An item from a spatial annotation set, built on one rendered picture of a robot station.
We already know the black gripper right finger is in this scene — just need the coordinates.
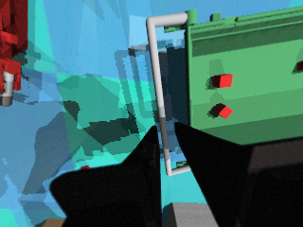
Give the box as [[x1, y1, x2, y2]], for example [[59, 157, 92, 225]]
[[174, 122, 303, 227]]

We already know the tan rectangular block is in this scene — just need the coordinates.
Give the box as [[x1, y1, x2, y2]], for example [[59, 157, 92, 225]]
[[43, 218, 64, 227]]

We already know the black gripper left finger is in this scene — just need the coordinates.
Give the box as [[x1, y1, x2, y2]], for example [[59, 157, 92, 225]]
[[48, 125, 162, 227]]

